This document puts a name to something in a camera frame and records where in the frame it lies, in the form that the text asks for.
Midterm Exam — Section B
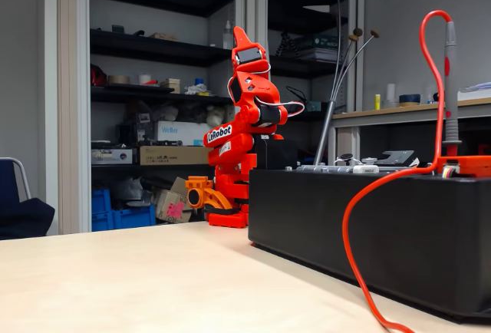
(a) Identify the grey metal hinged lid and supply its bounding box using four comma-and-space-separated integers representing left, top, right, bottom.
295, 156, 381, 174

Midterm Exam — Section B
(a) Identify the wooden top desk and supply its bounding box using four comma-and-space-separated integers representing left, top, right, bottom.
328, 97, 491, 167

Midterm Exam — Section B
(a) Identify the grey test probe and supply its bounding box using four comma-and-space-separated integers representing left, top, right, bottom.
441, 21, 463, 157

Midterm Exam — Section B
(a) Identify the black flexible tripod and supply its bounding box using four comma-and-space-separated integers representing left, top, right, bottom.
278, 32, 300, 58

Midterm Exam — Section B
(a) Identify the black latch bracket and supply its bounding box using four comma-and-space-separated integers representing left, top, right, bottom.
374, 150, 421, 169

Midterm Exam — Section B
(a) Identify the white Weller box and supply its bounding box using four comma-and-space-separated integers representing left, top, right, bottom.
154, 120, 210, 147

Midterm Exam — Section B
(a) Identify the white crumpled cloth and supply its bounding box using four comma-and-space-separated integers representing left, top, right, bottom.
184, 83, 211, 97

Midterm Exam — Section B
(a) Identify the orange printed clamp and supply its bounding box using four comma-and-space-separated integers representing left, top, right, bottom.
185, 176, 235, 211

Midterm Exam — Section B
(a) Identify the grey white flat box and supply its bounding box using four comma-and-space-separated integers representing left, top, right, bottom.
91, 148, 138, 166

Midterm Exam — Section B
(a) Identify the white stuffed bag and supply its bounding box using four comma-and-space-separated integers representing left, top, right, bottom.
206, 105, 227, 127

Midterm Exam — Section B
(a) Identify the white plastic bottle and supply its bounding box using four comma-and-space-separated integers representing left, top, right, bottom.
222, 20, 235, 51

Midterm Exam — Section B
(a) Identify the dark jacket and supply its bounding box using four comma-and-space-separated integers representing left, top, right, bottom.
0, 197, 56, 240

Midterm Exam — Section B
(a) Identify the red probe cable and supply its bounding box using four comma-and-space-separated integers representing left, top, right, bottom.
341, 9, 453, 333

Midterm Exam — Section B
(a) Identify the grey crumpled plastic bag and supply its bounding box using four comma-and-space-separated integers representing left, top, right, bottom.
113, 177, 154, 208

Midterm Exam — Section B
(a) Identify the low blue plastic crate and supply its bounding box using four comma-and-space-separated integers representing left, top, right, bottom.
110, 204, 157, 230

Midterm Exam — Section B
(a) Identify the blue metal frame chair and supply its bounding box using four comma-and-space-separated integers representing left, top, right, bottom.
0, 157, 32, 203

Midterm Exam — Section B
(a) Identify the multicolour ribbon cable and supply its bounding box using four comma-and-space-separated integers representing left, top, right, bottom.
440, 163, 461, 180

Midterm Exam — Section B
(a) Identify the white paper stack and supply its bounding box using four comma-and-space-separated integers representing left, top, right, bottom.
461, 81, 491, 101

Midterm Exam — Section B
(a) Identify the cardboard box pink sticker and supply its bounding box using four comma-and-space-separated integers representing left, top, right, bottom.
155, 189, 193, 223

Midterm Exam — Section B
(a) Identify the long brown cardboard box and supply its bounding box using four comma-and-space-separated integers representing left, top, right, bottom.
139, 145, 211, 166

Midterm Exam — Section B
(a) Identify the red rounded object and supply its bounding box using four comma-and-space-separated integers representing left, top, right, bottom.
91, 64, 108, 87

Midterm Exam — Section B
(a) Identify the small wooden box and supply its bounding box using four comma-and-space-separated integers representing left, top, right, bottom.
160, 77, 181, 94

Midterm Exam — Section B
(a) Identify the tall blue plastic crate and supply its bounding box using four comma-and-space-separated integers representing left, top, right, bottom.
91, 189, 113, 232

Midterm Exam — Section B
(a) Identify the small brown cardboard box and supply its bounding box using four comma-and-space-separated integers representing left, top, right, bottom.
170, 176, 189, 196

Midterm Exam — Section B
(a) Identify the stack of books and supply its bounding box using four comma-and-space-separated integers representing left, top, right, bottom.
297, 35, 341, 61

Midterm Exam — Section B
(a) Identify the black task box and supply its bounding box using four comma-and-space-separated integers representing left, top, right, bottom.
248, 167, 491, 325

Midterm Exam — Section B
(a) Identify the red display module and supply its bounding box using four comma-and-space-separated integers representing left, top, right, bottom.
437, 155, 491, 178

